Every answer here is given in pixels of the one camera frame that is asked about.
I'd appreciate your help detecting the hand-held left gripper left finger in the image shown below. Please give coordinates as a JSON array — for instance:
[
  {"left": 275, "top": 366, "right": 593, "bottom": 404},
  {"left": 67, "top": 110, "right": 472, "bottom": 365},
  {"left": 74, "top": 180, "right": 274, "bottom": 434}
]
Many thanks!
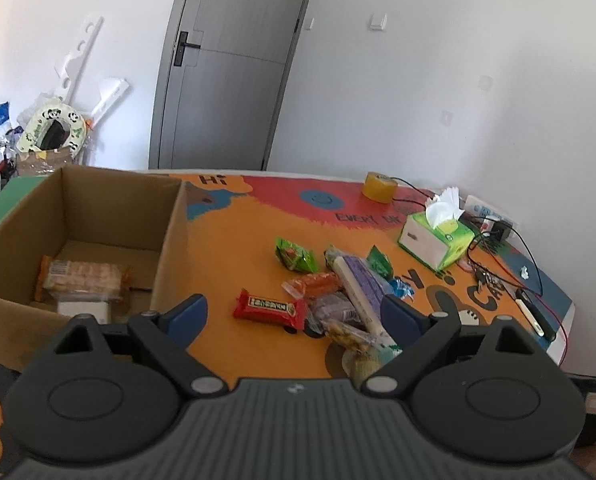
[{"left": 52, "top": 294, "right": 229, "bottom": 400}]

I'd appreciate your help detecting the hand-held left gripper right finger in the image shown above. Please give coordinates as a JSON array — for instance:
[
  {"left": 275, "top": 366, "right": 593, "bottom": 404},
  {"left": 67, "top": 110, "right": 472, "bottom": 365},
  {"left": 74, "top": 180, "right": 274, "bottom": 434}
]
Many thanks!
[{"left": 360, "top": 294, "right": 536, "bottom": 395}]

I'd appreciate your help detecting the dark green snack packet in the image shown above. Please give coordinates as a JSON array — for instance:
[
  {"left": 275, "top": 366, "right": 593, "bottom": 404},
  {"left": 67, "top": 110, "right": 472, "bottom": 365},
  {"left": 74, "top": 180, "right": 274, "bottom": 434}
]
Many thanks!
[{"left": 366, "top": 245, "right": 395, "bottom": 281}]

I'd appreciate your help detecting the brown cardboard box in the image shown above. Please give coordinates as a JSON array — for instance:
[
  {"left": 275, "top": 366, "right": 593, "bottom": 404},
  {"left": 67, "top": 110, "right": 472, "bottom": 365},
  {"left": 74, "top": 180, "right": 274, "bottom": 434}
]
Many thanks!
[{"left": 0, "top": 164, "right": 189, "bottom": 373}]

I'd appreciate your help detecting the orange snack packet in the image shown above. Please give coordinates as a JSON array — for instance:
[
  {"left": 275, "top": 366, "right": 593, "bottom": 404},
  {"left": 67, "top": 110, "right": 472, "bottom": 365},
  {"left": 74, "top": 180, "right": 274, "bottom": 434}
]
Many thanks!
[{"left": 283, "top": 272, "right": 343, "bottom": 301}]

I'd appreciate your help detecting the blue and green snack packet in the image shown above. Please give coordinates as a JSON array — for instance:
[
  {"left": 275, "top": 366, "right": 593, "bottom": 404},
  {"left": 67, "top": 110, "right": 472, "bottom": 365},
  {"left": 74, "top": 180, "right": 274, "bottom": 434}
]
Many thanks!
[{"left": 390, "top": 277, "right": 416, "bottom": 301}]

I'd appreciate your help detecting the long purple snack packet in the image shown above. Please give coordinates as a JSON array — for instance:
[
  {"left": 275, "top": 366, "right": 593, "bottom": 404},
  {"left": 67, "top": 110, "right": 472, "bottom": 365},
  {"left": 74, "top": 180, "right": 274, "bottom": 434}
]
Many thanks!
[{"left": 325, "top": 247, "right": 403, "bottom": 356}]

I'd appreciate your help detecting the beige snack packet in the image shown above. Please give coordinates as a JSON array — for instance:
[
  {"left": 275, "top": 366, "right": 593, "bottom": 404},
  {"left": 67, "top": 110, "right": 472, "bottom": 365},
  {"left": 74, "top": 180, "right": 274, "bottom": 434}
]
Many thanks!
[{"left": 340, "top": 347, "right": 395, "bottom": 386}]

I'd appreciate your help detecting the small purple snack packet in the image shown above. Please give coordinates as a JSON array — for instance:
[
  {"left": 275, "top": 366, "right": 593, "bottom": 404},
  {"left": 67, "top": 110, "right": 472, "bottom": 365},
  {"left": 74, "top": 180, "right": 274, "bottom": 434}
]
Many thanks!
[{"left": 308, "top": 292, "right": 363, "bottom": 336}]

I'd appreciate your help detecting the green and white tissue box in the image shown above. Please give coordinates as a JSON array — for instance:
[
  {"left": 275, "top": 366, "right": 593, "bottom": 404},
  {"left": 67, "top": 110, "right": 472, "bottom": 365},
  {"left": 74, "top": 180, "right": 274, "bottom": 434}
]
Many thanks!
[{"left": 397, "top": 186, "right": 476, "bottom": 272}]

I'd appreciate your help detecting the red snack bar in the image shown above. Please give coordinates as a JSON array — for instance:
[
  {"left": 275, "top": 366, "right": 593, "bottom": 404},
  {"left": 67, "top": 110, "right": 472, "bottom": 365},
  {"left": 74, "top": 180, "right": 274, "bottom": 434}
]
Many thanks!
[{"left": 233, "top": 288, "right": 309, "bottom": 333}]

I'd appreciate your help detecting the bunch of keys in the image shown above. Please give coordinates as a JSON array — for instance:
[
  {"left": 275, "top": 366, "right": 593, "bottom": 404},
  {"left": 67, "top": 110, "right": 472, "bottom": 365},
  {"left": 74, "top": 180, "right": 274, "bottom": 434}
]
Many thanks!
[{"left": 470, "top": 266, "right": 499, "bottom": 291}]

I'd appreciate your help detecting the small white box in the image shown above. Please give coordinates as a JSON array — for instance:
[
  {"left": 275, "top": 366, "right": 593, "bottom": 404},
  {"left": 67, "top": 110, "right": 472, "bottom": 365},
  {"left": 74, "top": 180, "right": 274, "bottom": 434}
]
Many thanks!
[{"left": 56, "top": 299, "right": 112, "bottom": 325}]

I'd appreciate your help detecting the orange biscuit packet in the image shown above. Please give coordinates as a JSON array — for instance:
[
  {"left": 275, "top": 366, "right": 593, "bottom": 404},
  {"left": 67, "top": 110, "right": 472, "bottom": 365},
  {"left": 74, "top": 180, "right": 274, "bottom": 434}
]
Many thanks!
[{"left": 35, "top": 256, "right": 133, "bottom": 311}]

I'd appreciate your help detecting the bright green snack packet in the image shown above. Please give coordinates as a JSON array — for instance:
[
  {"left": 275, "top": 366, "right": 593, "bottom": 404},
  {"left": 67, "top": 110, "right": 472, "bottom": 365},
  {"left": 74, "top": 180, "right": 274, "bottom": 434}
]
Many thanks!
[{"left": 275, "top": 237, "right": 320, "bottom": 273}]

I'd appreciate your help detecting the white pen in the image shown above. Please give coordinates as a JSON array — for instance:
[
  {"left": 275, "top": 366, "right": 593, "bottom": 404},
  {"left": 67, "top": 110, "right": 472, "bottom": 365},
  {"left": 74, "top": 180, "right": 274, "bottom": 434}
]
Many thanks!
[{"left": 515, "top": 290, "right": 549, "bottom": 337}]

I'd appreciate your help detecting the black power adapter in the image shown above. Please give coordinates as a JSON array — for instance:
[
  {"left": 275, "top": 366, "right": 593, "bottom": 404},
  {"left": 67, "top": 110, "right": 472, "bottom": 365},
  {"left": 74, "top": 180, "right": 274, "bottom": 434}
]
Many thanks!
[{"left": 488, "top": 220, "right": 514, "bottom": 246}]

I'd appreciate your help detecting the yellow tape roll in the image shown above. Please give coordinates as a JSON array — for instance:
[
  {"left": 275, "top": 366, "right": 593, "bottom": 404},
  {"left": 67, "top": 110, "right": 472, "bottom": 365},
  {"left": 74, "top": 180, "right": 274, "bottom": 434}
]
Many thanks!
[{"left": 362, "top": 171, "right": 397, "bottom": 203}]

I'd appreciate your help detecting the white power strip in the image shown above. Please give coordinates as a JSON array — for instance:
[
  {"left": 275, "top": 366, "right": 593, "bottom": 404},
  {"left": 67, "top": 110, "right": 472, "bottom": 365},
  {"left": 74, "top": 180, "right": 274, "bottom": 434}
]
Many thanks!
[{"left": 463, "top": 195, "right": 520, "bottom": 233}]

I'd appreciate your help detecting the black pen-shaped device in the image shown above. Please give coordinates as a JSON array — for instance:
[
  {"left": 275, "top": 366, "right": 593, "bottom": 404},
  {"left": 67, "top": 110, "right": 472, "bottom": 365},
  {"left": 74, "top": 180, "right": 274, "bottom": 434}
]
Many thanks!
[{"left": 523, "top": 290, "right": 557, "bottom": 337}]

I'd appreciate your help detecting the small brown carton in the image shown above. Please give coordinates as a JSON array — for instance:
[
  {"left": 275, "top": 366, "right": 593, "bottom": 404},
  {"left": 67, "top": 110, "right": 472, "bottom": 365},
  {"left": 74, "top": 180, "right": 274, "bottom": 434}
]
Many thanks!
[{"left": 15, "top": 147, "right": 76, "bottom": 177}]

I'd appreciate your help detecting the grey door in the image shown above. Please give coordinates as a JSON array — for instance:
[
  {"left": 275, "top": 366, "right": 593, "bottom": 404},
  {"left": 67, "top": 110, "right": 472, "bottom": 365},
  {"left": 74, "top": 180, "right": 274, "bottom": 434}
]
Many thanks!
[{"left": 148, "top": 0, "right": 321, "bottom": 171}]

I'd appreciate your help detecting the white foam piece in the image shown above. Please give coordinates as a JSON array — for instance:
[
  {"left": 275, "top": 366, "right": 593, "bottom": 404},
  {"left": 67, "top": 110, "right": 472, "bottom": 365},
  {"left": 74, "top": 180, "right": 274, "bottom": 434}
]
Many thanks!
[{"left": 85, "top": 77, "right": 128, "bottom": 126}]

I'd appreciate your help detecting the panda print toilet seat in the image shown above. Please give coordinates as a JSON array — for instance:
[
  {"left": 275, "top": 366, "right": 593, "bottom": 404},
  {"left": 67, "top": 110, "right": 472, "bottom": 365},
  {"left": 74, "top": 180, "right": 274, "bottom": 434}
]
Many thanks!
[{"left": 16, "top": 101, "right": 87, "bottom": 153}]

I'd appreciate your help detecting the white foam board with holes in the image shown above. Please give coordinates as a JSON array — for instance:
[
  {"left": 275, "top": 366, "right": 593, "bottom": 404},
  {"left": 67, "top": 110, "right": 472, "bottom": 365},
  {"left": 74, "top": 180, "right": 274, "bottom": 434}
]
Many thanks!
[{"left": 52, "top": 14, "right": 103, "bottom": 106}]

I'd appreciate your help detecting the black cable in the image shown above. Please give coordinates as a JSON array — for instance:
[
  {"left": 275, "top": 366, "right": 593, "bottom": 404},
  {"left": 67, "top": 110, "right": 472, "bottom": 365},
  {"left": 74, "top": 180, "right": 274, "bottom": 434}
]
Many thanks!
[{"left": 392, "top": 177, "right": 545, "bottom": 297}]

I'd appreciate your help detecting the red cable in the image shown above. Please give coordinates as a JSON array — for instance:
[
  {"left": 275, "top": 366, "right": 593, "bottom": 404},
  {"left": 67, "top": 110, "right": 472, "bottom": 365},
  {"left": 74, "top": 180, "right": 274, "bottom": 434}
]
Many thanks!
[{"left": 465, "top": 255, "right": 570, "bottom": 362}]

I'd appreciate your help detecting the black door handle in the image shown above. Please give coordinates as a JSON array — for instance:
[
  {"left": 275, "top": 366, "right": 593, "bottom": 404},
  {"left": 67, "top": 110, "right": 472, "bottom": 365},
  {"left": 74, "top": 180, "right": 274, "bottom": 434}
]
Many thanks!
[{"left": 173, "top": 31, "right": 201, "bottom": 67}]

